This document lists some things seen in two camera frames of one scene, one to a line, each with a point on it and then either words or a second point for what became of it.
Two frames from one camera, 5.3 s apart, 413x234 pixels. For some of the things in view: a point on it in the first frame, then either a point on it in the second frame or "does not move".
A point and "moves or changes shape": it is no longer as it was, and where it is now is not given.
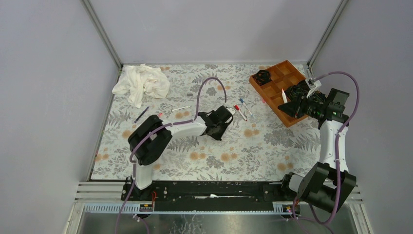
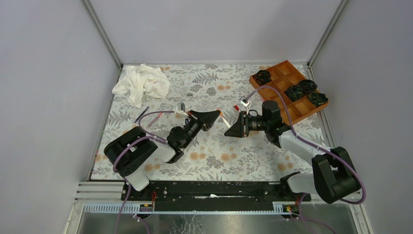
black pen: x=138 y=118 does not move
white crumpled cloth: x=139 y=81 does not move
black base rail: x=205 y=195 does not move
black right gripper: x=295 y=108 -> x=241 y=128
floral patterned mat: x=259 y=145 does not move
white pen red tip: x=284 y=95 moves or changes shape
